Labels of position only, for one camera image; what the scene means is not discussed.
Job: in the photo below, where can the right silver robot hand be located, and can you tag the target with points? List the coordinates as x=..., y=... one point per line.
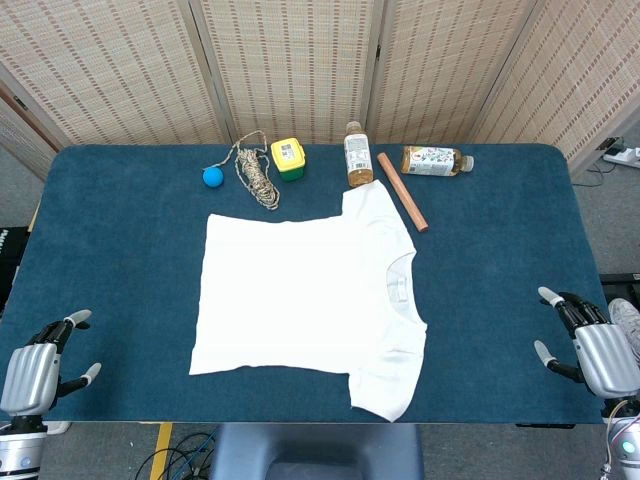
x=605, y=360

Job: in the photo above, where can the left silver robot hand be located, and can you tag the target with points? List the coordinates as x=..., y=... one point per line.
x=32, y=375

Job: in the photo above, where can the white T-shirt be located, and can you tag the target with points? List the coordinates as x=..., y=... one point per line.
x=300, y=290

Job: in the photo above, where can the white sneaker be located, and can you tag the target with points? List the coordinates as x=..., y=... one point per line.
x=625, y=312

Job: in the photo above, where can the black floor stand base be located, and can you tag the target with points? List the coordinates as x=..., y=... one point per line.
x=622, y=280

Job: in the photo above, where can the black equipment box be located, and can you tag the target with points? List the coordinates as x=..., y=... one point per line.
x=10, y=270

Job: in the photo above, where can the yellow floor tape strip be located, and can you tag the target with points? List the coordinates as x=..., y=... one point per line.
x=161, y=450

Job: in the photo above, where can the blue table cover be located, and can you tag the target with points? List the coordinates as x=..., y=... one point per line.
x=125, y=250

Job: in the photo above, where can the white power strip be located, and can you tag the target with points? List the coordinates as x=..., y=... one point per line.
x=625, y=157

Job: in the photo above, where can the black plug adapter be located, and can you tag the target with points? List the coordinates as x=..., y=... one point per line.
x=611, y=144

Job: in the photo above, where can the narrow bamboo screen panel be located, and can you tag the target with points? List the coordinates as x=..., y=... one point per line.
x=20, y=145

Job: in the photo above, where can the brown wooden rod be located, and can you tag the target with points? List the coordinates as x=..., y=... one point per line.
x=402, y=192

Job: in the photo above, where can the tea bottle with floral label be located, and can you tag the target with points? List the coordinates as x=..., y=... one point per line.
x=430, y=161

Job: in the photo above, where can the blue ball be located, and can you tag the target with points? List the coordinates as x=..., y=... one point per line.
x=213, y=177

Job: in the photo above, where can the tea bottle with white label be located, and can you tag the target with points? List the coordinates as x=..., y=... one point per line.
x=358, y=160

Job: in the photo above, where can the green container with yellow lid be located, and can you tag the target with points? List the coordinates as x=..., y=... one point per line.
x=288, y=157

